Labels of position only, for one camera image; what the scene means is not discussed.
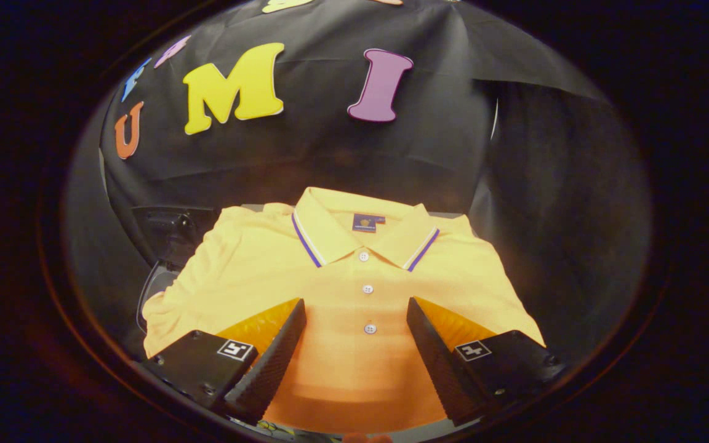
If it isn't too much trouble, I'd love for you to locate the orange polo shirt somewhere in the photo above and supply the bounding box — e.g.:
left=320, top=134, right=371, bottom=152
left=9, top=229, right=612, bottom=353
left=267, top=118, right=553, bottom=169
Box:
left=142, top=186, right=546, bottom=434

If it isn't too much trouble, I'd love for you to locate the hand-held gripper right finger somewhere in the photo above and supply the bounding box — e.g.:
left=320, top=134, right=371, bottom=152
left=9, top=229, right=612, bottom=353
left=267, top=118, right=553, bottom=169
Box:
left=407, top=297, right=561, bottom=427

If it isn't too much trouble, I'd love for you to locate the dark washing machine lid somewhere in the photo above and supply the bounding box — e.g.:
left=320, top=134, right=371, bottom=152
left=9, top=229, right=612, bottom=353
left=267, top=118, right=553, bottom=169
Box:
left=132, top=205, right=220, bottom=268

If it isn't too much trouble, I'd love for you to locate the black backdrop cloth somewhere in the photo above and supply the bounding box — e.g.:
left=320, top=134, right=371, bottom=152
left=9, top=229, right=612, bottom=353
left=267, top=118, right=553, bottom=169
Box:
left=62, top=0, right=651, bottom=370

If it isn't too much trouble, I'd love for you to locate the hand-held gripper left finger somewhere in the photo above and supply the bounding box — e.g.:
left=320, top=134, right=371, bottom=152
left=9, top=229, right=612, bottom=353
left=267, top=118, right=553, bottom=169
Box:
left=139, top=298, right=307, bottom=425

